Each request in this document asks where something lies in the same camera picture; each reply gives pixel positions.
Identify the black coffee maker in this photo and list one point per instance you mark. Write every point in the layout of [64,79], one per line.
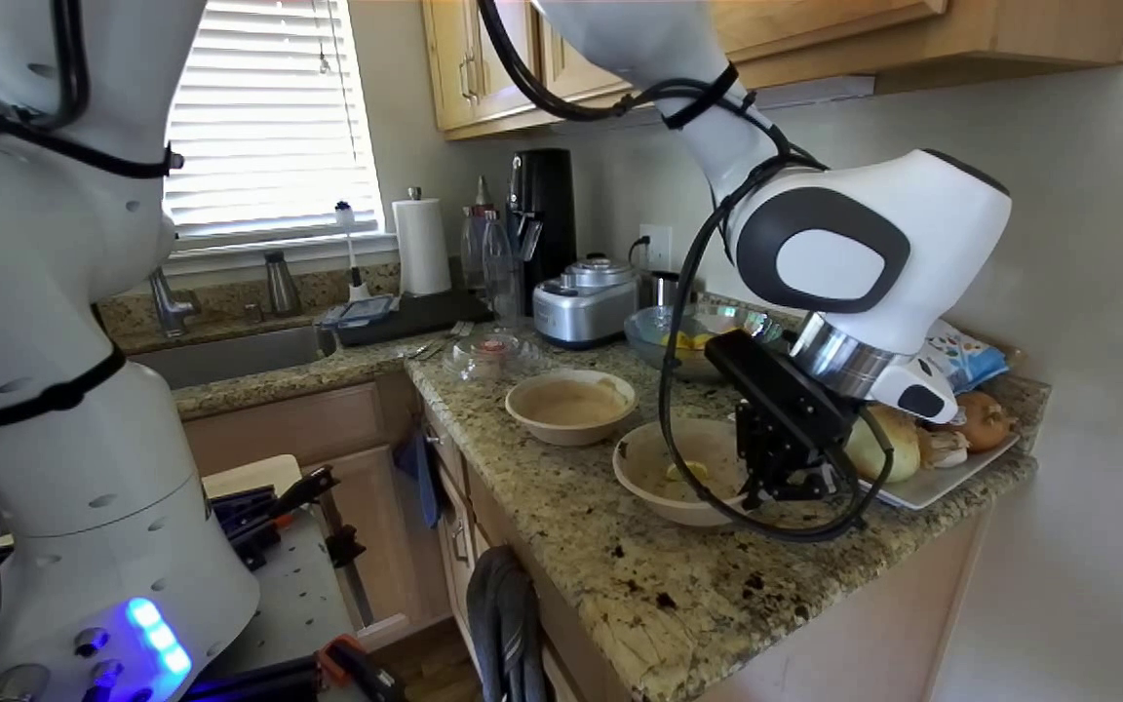
[548,216]

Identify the chrome sink faucet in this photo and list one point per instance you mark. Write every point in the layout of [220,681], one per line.
[168,306]

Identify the large yellow onion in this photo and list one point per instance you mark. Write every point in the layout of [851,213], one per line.
[900,447]

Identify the white rectangular tray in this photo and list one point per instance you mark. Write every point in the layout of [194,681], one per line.
[947,484]

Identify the wooden base cabinet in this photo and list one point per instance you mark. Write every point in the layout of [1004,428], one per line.
[370,521]

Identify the small glass bowl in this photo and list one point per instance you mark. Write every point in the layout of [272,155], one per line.
[489,354]

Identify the beige bowl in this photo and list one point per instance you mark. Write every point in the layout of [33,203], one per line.
[573,407]
[644,472]

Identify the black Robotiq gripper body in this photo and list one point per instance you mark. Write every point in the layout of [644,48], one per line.
[803,416]

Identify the blue white plastic bag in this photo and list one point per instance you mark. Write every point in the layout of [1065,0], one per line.
[974,356]

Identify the small clear bottle metal cap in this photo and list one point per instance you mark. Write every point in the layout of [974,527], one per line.
[482,255]

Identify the red black clamp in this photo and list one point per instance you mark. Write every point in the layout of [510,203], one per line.
[352,666]

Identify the yellow lemon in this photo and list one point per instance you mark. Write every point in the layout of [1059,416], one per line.
[679,343]

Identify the black hanging towel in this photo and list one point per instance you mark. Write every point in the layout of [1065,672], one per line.
[505,627]

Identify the brown round vegetable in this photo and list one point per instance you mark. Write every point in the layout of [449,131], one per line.
[985,421]

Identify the blue hanging cloth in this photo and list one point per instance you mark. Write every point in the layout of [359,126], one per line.
[415,472]

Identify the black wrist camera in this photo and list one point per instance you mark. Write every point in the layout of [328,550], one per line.
[749,373]

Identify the steel kitchen sink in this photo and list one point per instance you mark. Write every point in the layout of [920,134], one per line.
[244,354]

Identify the white mushroom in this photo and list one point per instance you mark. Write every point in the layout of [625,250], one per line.
[947,449]

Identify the white dish brush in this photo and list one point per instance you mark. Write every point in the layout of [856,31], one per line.
[352,278]

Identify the white window blinds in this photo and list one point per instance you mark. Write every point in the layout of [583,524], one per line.
[276,117]

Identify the white paper towel roll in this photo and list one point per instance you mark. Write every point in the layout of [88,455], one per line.
[424,246]

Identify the clear glass fruit bowl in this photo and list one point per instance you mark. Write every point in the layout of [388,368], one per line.
[649,334]

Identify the small metal cup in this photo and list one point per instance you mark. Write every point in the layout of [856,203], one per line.
[665,289]

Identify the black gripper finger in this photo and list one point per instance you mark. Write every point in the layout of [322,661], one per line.
[758,472]
[813,468]

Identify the white wall outlet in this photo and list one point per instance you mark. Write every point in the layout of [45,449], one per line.
[660,243]

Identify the white robot cart top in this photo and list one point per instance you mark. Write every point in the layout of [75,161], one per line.
[293,586]

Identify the black clamp tool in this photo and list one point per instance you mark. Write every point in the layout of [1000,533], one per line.
[262,510]

